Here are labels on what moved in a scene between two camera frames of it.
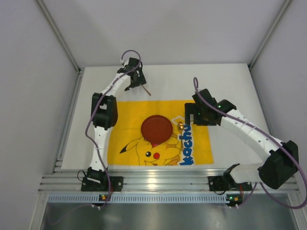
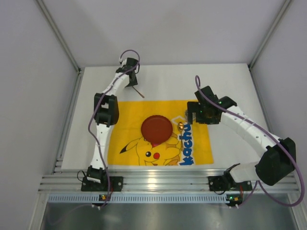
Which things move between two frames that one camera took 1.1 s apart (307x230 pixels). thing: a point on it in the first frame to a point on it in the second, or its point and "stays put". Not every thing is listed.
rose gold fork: (146, 90) to (142, 96)
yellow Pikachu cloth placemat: (190, 144) stays put
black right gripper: (190, 113) stays put
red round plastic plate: (156, 129) stays put
